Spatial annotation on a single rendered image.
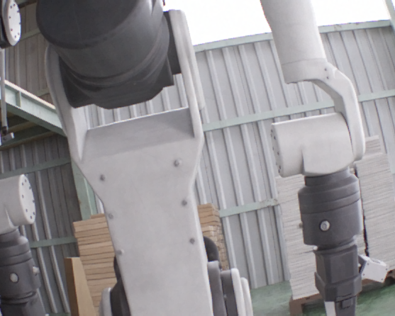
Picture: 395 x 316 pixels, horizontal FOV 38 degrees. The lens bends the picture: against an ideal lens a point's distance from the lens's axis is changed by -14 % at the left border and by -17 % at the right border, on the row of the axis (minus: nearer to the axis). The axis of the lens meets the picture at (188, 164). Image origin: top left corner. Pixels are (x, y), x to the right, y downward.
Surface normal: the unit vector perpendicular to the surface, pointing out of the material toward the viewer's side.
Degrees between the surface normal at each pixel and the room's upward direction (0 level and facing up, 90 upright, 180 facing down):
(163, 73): 151
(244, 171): 90
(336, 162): 101
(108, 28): 90
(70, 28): 90
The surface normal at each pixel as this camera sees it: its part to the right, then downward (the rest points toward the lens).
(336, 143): -0.02, 0.07
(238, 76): -0.17, -0.11
